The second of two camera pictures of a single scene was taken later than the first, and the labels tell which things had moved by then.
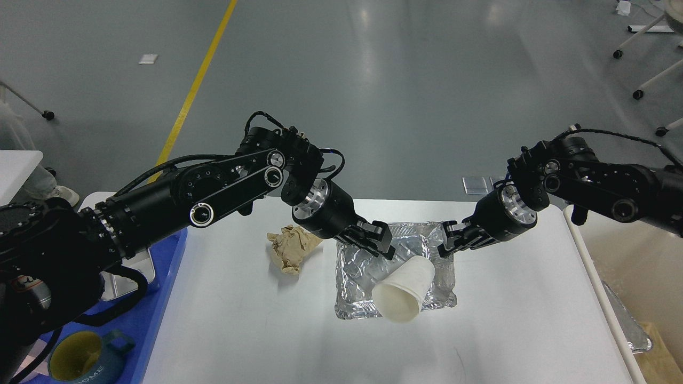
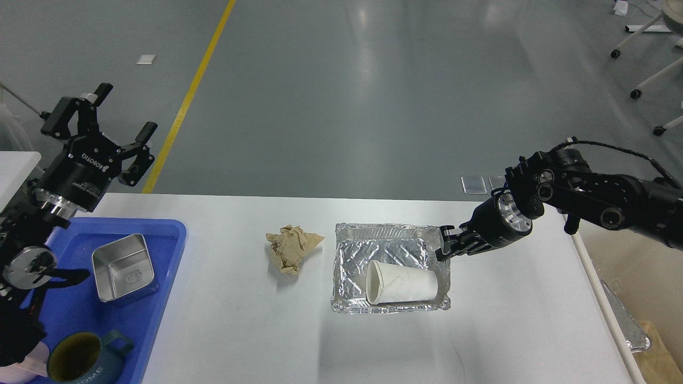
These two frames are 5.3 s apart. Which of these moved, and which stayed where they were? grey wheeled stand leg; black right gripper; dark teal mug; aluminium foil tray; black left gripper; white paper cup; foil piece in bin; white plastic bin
Moved: black left gripper; white paper cup; aluminium foil tray
Stayed: white plastic bin; black right gripper; dark teal mug; foil piece in bin; grey wheeled stand leg
